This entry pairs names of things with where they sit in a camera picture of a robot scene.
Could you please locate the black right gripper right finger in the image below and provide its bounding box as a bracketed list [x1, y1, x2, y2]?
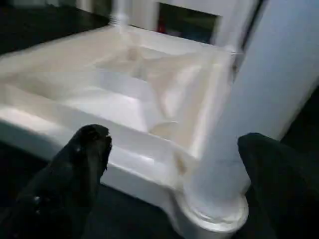
[238, 132, 319, 239]

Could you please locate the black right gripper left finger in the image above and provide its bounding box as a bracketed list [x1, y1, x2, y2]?
[0, 123, 113, 239]

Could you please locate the white plastic table top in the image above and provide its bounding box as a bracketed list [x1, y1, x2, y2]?
[0, 24, 250, 239]

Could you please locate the white plastic table leg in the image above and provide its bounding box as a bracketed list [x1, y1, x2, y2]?
[184, 0, 319, 222]
[211, 0, 262, 54]
[109, 0, 130, 32]

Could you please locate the white glass-door cabinet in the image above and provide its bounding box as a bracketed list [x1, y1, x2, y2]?
[76, 0, 250, 47]

